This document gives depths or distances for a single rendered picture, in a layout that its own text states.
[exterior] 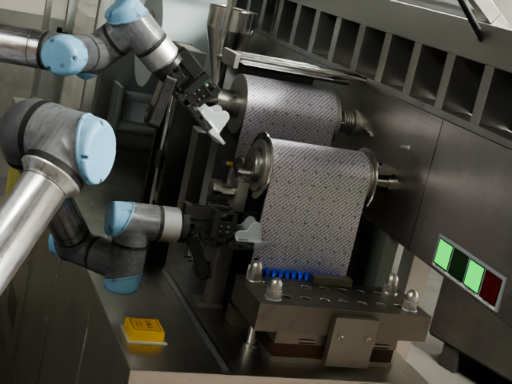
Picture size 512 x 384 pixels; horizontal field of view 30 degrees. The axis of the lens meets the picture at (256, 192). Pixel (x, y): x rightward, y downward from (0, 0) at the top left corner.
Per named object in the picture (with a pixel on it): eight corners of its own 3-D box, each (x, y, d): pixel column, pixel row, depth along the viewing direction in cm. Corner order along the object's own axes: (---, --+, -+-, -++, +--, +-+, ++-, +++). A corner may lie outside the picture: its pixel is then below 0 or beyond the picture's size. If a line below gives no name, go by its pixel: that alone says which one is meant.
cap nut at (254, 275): (242, 276, 204) (247, 256, 203) (258, 277, 206) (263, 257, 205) (248, 282, 201) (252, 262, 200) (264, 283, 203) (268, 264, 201)
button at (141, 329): (123, 327, 198) (125, 315, 197) (155, 328, 200) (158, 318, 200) (129, 341, 191) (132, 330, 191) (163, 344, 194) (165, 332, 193)
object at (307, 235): (248, 272, 211) (266, 192, 206) (343, 280, 219) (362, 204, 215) (249, 273, 210) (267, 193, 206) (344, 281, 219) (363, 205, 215)
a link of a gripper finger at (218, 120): (243, 131, 200) (216, 97, 198) (222, 149, 200) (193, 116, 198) (241, 129, 203) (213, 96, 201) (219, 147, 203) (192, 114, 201)
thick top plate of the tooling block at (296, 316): (230, 299, 207) (236, 273, 205) (392, 312, 221) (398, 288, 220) (254, 331, 192) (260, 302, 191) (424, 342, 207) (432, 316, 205)
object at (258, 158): (255, 141, 208) (257, 173, 205) (264, 142, 208) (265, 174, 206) (242, 155, 214) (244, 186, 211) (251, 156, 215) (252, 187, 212)
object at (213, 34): (163, 206, 291) (200, 21, 278) (206, 212, 296) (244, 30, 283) (174, 222, 279) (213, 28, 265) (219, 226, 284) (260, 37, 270)
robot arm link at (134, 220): (100, 232, 201) (107, 193, 199) (151, 237, 205) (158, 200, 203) (107, 244, 194) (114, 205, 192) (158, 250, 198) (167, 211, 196)
